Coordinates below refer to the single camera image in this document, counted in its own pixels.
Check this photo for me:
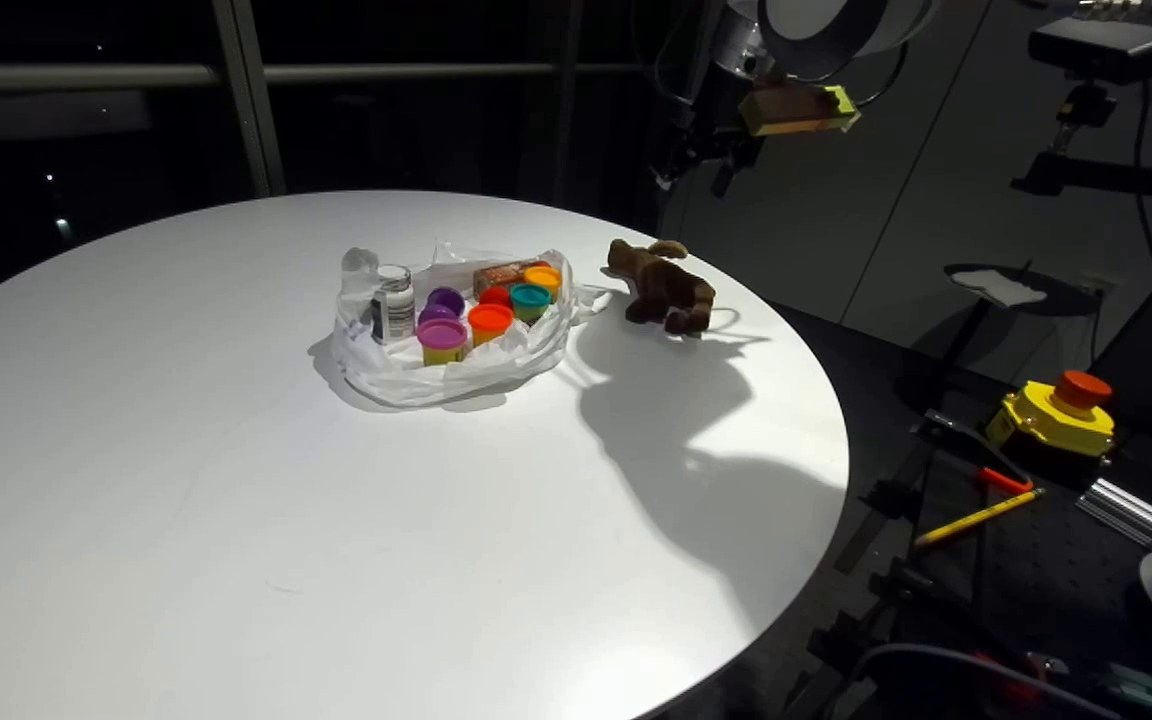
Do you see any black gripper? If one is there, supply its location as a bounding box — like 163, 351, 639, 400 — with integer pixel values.
648, 31, 759, 195

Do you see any brown plush toy animal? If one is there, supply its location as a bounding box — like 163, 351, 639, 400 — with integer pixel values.
604, 242, 717, 337

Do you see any yellow lid dough tub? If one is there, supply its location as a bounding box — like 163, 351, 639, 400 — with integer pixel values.
522, 259, 564, 296

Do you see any teal lid dough tub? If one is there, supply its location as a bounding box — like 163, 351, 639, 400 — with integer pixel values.
511, 285, 554, 326

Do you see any red plastic ball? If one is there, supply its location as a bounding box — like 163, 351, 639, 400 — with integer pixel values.
480, 285, 511, 310

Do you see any orange lid dough tub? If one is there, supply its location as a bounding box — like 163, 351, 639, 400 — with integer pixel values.
467, 303, 511, 346

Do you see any pink lid dough tub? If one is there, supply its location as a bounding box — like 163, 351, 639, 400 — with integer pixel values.
415, 322, 467, 363

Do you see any white lid small bottle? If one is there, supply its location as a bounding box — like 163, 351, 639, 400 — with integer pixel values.
367, 264, 415, 346

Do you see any red lid spice jar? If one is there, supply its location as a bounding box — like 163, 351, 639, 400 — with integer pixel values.
473, 264, 522, 288

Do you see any purple plastic container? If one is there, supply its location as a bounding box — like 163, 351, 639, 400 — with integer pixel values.
424, 288, 466, 315

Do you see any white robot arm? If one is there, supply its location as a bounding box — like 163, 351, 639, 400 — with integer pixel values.
648, 0, 946, 195

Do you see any white plastic bag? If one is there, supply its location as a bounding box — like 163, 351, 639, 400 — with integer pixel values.
319, 249, 600, 408

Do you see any yellow red emergency stop button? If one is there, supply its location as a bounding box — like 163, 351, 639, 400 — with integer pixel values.
986, 368, 1116, 461

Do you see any metal window railing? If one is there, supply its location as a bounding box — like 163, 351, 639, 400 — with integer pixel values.
0, 0, 639, 195

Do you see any yellow pencil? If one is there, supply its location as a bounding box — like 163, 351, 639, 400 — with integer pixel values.
914, 489, 1044, 548

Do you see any yellow wrist camera box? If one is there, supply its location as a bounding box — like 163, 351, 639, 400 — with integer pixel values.
742, 85, 860, 135

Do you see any black camera on stand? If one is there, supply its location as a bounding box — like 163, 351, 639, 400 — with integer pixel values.
1018, 15, 1152, 195

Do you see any orange handled tool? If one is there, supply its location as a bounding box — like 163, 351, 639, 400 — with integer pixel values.
918, 414, 1033, 498

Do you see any grey floor cable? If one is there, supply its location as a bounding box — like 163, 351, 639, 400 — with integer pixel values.
851, 636, 1140, 720

